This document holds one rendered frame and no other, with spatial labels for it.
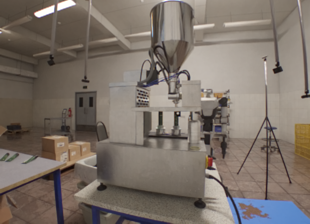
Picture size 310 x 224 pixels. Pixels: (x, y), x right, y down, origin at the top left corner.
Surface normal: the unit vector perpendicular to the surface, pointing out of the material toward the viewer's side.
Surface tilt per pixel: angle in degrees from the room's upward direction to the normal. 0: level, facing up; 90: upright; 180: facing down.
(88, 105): 90
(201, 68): 90
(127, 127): 90
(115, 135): 90
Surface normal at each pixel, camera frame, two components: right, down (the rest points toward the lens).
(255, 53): -0.27, 0.00
